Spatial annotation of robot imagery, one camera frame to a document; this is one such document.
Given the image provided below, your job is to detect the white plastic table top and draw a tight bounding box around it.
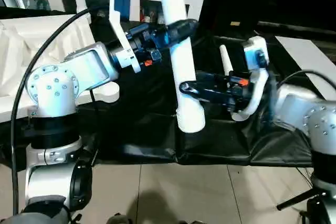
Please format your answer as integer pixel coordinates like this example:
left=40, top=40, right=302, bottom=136
left=0, top=14, right=121, bottom=126

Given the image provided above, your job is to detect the black work mat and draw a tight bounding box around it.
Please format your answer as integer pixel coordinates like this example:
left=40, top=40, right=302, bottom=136
left=0, top=6, right=336, bottom=168

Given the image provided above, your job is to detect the black folding stand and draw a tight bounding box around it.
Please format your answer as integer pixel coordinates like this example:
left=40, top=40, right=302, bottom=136
left=275, top=186, right=325, bottom=212

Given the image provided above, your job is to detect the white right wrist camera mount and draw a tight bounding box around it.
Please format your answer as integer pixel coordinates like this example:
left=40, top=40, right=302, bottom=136
left=230, top=35, right=272, bottom=123

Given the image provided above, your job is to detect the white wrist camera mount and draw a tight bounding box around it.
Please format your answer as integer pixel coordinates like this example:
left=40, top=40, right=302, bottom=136
left=108, top=0, right=143, bottom=73
left=230, top=35, right=272, bottom=123

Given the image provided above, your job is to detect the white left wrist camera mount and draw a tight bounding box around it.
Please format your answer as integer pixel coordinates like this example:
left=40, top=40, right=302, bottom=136
left=108, top=0, right=143, bottom=73

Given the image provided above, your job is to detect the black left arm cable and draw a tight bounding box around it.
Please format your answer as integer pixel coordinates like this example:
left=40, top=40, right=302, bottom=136
left=9, top=5, right=114, bottom=215

